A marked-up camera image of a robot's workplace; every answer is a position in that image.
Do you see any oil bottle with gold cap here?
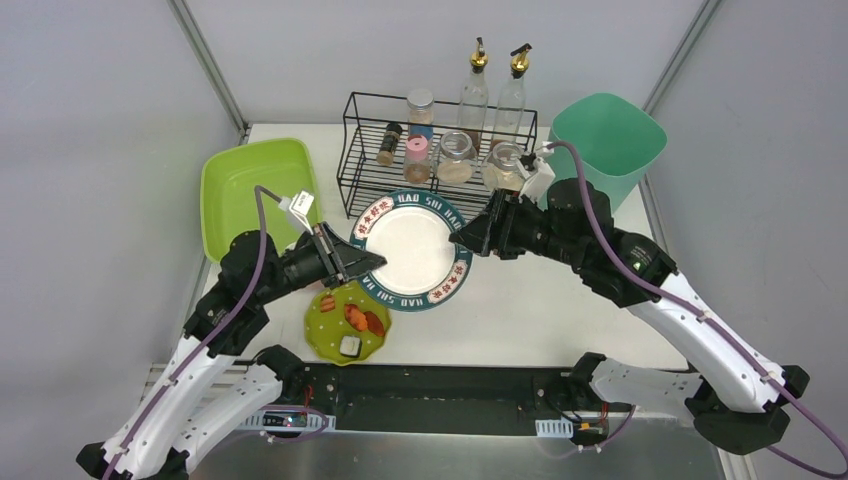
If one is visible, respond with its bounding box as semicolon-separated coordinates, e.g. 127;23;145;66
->
457;37;489;150

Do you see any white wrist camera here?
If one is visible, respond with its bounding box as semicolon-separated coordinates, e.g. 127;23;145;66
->
518;143;555;203
277;190;315;233

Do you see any green polka dot plate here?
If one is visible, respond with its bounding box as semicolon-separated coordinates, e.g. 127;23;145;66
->
304;282;392;366

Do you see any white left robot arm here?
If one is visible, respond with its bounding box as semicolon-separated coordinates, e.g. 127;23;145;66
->
76;222;387;479

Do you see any white sushi toy piece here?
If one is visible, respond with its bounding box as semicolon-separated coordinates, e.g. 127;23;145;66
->
339;335;363;358

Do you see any lime green plastic basin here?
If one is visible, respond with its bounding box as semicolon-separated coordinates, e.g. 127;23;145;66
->
200;138;322;263

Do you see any black lid spice jar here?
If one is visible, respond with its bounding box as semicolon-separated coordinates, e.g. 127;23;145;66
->
376;122;404;166

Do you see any green plastic waste bin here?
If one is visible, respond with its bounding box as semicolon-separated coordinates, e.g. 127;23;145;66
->
548;93;668;211

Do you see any glass jar with metal ring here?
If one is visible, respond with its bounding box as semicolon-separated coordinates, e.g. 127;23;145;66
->
481;141;525;192

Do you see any black wire rack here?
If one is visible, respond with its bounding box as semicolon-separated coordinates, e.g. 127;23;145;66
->
336;91;500;220

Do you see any red sausage toy piece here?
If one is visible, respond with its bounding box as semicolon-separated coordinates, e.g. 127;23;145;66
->
364;311;386;338

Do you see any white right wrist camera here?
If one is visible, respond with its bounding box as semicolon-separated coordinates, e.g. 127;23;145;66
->
518;143;555;203

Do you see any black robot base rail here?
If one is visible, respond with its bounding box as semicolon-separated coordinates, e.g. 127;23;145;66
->
283;363;627;436

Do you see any silver lid pellet jar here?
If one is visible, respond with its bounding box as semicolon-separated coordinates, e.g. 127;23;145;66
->
406;88;434;141

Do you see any white plate with blue rim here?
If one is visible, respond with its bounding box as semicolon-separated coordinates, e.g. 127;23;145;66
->
350;189;474;313

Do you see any sausage slice toy food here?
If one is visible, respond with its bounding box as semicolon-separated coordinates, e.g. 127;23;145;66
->
319;295;336;313

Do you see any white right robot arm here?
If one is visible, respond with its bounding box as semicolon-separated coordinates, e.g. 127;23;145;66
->
450;179;809;455

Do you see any oil bottle with black spout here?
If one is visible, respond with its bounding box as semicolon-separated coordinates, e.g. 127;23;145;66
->
491;43;532;147

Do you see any pink lid spice jar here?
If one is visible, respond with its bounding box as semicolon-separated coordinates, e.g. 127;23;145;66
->
403;134;431;184

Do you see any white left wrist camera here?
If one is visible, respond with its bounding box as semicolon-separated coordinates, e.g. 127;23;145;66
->
277;190;315;233

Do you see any glass jar with beige powder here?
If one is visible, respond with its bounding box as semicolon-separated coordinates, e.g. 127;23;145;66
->
435;130;477;185

